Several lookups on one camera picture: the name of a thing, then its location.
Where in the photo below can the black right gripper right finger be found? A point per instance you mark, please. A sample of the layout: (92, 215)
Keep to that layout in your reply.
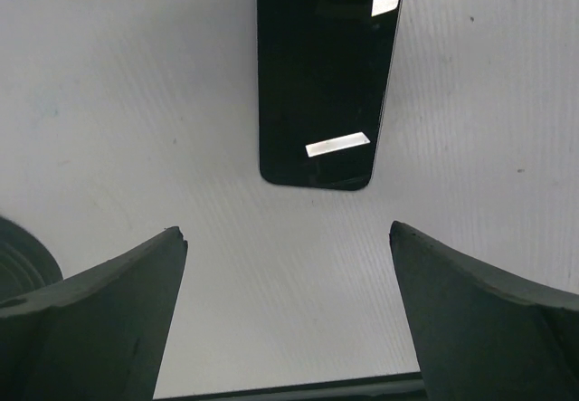
(479, 332)

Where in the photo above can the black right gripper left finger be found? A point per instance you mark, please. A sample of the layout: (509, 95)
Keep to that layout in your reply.
(98, 335)

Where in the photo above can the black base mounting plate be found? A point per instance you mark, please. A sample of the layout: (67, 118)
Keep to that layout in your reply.
(405, 386)

